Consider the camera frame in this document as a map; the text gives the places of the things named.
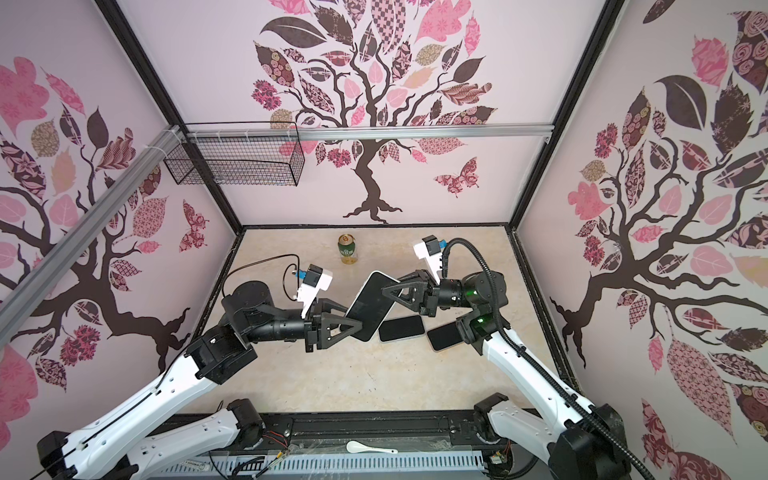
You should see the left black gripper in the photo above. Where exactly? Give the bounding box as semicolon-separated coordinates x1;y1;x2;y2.
245;297;363;353

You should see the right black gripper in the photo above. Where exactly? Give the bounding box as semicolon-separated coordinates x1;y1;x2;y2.
386;272;474;324

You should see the black phone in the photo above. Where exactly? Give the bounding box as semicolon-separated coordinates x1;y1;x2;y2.
427;323;463;352
378;315;426;343
346;271;402;343

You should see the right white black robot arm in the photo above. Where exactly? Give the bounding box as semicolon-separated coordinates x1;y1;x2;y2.
381;270;632;479

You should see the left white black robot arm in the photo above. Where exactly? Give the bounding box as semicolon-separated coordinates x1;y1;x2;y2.
37;281;362;479

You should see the green gold drink can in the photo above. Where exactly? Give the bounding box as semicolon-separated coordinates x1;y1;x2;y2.
337;234;357;265

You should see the white plastic spoon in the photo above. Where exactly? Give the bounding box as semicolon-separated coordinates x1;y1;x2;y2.
346;440;399;455

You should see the silver aluminium bar back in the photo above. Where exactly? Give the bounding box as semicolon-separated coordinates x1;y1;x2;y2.
186;123;554;141

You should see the silver aluminium bar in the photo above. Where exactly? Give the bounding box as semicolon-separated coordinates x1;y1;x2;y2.
1;125;183;345
186;123;554;141

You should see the silver aluminium bar left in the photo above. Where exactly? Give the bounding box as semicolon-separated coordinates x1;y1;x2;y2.
1;125;183;345

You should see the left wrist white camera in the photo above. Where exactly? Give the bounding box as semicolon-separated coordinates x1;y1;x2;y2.
296;264;333;319

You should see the left black thin cable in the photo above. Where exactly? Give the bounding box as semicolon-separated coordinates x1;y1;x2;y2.
220;253;302;304

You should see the right black corrugated cable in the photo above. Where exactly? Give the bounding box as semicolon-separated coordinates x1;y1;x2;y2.
440;237;658;480

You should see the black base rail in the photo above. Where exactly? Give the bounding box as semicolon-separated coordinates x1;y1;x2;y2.
161;409;541;451

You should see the white slotted cable duct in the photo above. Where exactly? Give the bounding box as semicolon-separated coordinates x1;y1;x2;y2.
151;451;485;479

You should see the black wire basket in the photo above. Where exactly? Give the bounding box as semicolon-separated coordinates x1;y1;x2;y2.
164;120;305;187

